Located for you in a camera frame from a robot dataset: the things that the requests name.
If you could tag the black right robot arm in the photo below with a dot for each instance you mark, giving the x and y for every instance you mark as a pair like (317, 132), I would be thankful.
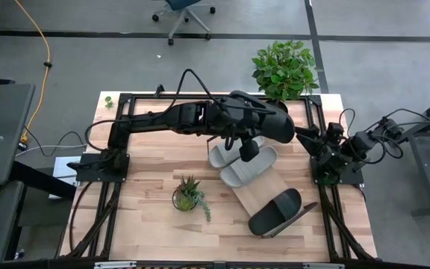
(360, 143)

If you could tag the succulent plant in black pot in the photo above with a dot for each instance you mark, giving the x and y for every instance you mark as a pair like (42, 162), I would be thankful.
(185, 198)

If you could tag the black slide sandal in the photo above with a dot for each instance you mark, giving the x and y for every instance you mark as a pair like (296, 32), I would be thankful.
(274, 211)
(278, 129)

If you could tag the silver metal bracket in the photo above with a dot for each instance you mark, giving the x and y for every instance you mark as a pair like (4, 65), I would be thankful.
(114, 265)
(323, 266)

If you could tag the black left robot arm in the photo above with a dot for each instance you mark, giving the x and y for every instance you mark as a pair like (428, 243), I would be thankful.
(155, 119)

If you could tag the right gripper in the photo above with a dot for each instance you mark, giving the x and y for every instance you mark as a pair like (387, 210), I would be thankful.
(328, 147)

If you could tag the leafy tree in black pot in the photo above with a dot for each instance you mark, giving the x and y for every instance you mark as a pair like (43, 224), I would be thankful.
(284, 71)

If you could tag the blue office chair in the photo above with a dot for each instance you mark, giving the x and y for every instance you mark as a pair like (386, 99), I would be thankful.
(181, 3)

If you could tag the grey slide sandal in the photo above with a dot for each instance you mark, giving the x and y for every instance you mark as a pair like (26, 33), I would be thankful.
(245, 172)
(218, 157)

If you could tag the fallen green leaves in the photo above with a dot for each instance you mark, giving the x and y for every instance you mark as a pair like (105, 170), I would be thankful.
(109, 102)

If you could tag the wooden shelf black metal frame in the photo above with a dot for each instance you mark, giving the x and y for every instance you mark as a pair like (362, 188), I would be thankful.
(261, 192)

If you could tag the white flat box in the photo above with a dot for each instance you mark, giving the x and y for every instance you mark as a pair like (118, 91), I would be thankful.
(62, 170)

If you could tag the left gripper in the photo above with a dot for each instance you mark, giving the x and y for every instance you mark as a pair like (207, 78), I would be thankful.
(230, 119)

